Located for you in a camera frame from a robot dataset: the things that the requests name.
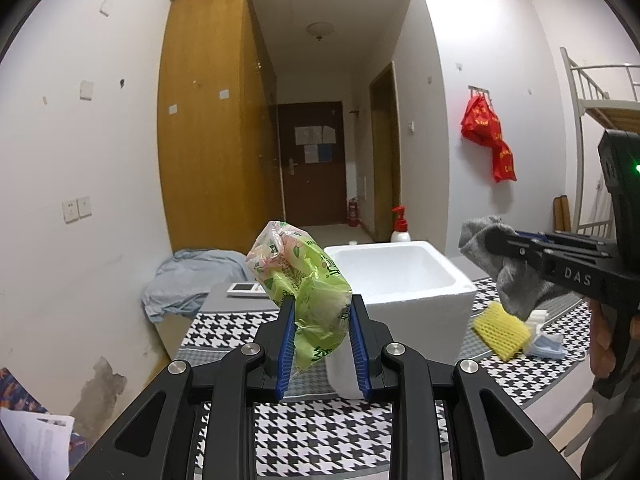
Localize grey sock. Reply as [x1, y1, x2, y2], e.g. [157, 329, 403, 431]
[458, 216, 569, 322]

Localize green plastic bag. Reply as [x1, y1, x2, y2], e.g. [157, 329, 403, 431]
[245, 220, 353, 374]

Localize white remote control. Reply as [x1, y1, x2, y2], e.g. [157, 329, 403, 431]
[226, 282, 269, 299]

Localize disposable face mask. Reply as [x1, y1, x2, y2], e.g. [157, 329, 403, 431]
[525, 332, 569, 360]

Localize yellow foam net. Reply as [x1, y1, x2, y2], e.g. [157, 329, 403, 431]
[472, 301, 532, 362]

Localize dark brown entrance door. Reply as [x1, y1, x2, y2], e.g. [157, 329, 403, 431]
[277, 101, 347, 227]

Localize wooden boards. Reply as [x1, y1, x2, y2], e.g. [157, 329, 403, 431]
[553, 196, 573, 234]

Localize white paper stack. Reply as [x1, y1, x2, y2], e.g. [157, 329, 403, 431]
[0, 406, 76, 480]

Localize wooden wardrobe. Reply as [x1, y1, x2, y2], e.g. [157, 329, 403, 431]
[157, 0, 286, 256]

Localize blue patterned cloth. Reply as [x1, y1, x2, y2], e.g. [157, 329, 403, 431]
[0, 367, 87, 480]

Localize red plastic bag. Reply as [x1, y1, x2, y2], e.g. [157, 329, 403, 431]
[492, 140, 517, 184]
[460, 94, 504, 147]

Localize houndstooth table mat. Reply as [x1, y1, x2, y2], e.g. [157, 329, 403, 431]
[177, 275, 596, 480]

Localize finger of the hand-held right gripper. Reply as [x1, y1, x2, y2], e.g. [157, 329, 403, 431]
[514, 230, 622, 255]
[481, 224, 610, 307]

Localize person's right hand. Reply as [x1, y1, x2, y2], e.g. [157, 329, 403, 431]
[587, 301, 618, 377]

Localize metal bunk bed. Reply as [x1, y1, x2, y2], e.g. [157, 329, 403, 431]
[559, 47, 640, 237]

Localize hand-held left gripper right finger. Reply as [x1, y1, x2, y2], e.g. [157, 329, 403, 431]
[349, 294, 583, 480]

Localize white bottle with red pump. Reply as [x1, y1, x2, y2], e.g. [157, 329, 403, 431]
[390, 206, 412, 244]

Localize light blue cloth pile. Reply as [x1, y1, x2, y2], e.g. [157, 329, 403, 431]
[141, 248, 259, 323]

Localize wooden side door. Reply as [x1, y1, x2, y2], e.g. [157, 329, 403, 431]
[369, 61, 402, 244]

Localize white foam box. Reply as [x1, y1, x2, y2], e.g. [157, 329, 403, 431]
[322, 241, 478, 401]

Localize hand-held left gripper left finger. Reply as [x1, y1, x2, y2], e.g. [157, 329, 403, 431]
[67, 296, 301, 480]

